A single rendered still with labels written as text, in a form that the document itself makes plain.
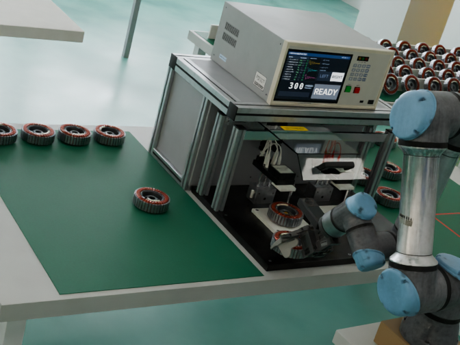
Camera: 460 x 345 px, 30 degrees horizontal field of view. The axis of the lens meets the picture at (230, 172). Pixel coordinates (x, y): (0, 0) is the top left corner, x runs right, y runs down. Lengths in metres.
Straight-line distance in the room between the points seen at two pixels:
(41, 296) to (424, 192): 0.94
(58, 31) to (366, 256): 1.08
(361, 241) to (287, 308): 1.62
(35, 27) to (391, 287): 1.22
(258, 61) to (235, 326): 1.29
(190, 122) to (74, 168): 0.40
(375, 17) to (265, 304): 3.53
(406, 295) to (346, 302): 1.95
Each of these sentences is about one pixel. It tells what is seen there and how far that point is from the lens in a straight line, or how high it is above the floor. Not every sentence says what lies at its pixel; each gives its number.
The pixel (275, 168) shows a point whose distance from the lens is 2.70.
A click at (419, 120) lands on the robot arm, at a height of 1.38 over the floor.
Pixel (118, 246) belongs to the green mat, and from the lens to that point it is 2.38.
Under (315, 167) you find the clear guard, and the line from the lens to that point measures 2.49.
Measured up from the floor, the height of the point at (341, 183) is 0.88.
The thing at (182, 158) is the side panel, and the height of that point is 0.83.
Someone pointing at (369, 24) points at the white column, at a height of 0.60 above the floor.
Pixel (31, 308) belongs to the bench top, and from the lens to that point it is 2.11.
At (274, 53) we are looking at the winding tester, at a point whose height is 1.26.
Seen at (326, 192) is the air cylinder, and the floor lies 0.81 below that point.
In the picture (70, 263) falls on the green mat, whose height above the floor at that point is 0.75.
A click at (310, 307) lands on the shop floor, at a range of 3.86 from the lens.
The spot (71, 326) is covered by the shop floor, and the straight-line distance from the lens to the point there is 3.33.
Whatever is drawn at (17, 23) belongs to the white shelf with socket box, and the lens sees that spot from 2.52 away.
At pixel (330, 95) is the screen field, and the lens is 2.76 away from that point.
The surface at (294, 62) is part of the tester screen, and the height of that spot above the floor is 1.26.
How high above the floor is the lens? 1.93
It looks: 23 degrees down
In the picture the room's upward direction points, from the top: 16 degrees clockwise
